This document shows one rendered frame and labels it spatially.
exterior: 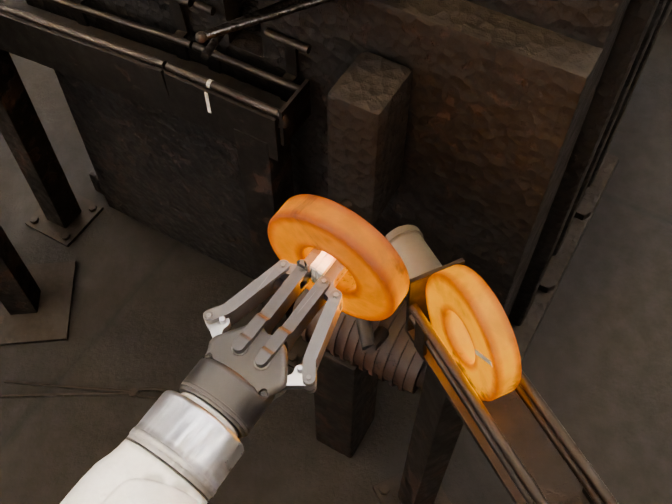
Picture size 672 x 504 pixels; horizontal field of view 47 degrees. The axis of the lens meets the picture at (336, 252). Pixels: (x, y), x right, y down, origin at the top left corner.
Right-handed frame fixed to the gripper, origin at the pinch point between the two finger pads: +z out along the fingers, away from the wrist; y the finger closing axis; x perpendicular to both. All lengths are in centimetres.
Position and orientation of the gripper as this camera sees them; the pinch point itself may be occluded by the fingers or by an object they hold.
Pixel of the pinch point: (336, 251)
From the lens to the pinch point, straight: 77.1
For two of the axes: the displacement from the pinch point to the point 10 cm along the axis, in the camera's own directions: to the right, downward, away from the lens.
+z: 5.6, -7.2, 4.2
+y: 8.3, 4.7, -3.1
